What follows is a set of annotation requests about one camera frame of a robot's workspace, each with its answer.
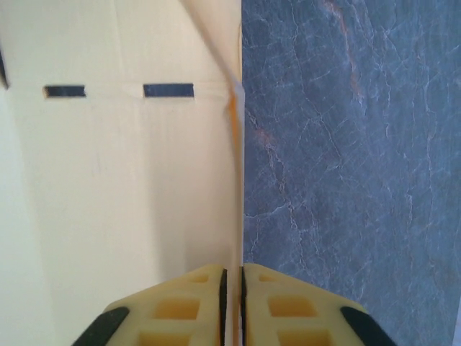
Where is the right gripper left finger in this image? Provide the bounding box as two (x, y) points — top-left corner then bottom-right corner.
(71, 264), (229, 346)

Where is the yellow paper box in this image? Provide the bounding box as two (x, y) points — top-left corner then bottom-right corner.
(0, 0), (247, 346)

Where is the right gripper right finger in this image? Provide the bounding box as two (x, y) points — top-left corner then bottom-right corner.
(240, 263), (395, 346)

